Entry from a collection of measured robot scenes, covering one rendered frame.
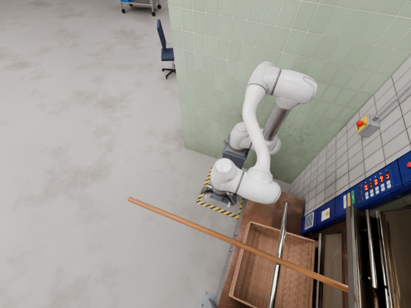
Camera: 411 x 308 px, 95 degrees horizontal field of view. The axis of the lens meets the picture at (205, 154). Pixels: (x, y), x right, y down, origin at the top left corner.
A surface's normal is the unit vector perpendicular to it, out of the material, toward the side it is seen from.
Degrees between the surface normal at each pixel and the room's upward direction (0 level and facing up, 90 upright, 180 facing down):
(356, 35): 90
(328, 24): 90
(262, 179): 7
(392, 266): 70
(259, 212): 0
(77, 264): 0
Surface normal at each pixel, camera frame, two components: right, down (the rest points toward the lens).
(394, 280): -0.87, -0.49
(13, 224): 0.03, -0.56
